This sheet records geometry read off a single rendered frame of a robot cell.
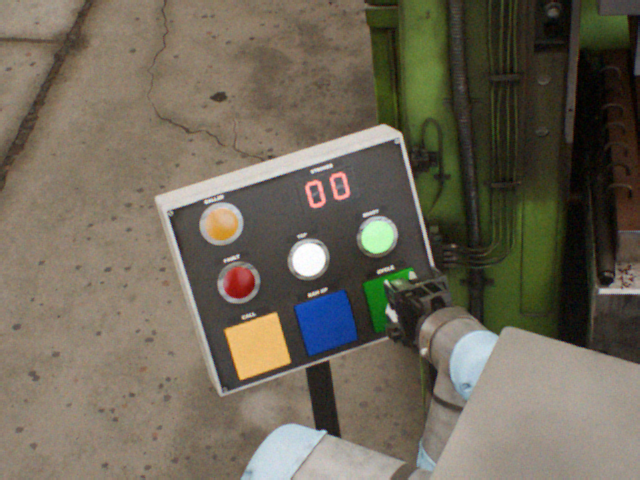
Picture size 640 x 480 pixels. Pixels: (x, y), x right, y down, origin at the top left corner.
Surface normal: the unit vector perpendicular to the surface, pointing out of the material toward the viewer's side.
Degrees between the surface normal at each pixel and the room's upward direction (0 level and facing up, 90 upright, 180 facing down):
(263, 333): 60
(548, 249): 90
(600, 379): 0
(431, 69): 90
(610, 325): 90
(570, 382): 0
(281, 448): 4
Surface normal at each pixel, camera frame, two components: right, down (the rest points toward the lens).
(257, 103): -0.10, -0.68
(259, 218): 0.25, 0.23
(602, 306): -0.09, 0.73
